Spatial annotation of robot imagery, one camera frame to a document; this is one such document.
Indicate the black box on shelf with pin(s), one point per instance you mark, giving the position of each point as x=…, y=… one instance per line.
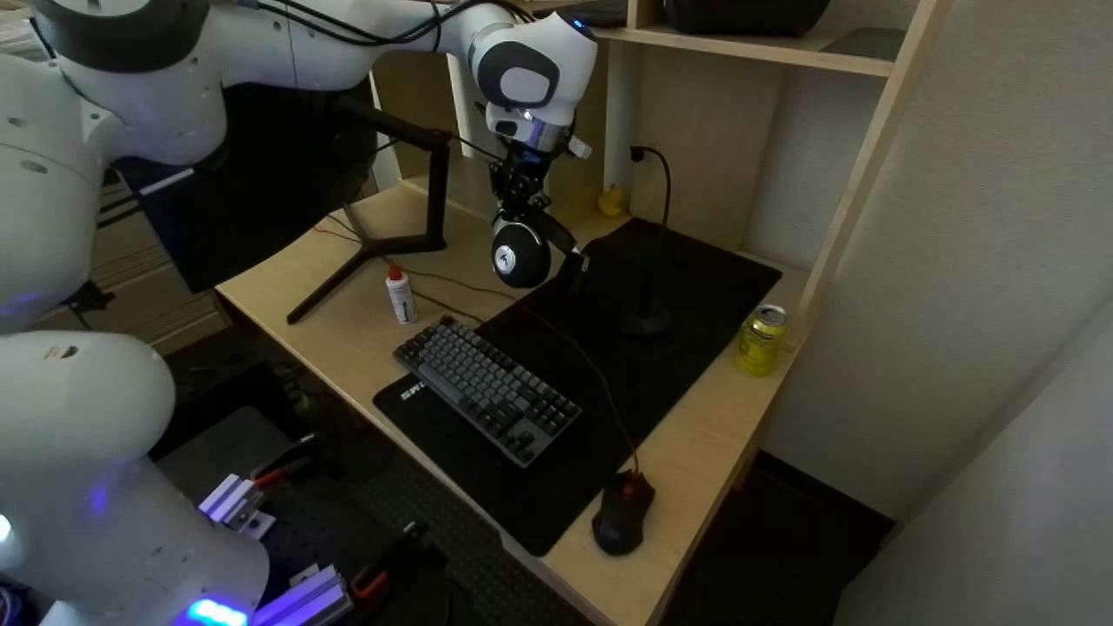
x=766, y=18

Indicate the small white bottle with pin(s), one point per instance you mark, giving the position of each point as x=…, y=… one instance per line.
x=400, y=299

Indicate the black headset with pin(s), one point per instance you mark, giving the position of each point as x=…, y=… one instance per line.
x=518, y=250

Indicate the black desk mat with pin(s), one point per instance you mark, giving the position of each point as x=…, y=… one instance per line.
x=570, y=336

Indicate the black computer monitor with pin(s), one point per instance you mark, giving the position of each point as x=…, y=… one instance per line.
x=288, y=161

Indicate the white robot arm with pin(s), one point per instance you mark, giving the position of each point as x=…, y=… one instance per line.
x=94, y=532

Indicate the black red computer mouse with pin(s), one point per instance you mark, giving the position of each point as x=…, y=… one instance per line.
x=619, y=517

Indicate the yellow drink can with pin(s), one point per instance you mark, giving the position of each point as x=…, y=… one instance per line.
x=764, y=339

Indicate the wooden shelf unit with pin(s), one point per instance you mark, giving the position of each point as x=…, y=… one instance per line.
x=710, y=106

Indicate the black gooseneck microphone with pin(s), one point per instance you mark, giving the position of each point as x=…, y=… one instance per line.
x=648, y=261

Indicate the white purple device front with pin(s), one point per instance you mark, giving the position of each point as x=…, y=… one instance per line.
x=314, y=599

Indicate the grey mechanical keyboard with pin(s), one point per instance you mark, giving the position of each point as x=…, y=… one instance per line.
x=510, y=404

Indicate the wooden desk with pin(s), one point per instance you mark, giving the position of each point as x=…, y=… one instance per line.
x=354, y=336

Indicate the white purple device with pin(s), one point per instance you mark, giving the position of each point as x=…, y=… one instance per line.
x=314, y=599
x=238, y=501

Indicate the small yellow rubber duck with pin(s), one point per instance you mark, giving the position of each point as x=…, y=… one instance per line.
x=613, y=202

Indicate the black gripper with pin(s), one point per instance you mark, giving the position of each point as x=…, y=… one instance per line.
x=518, y=181

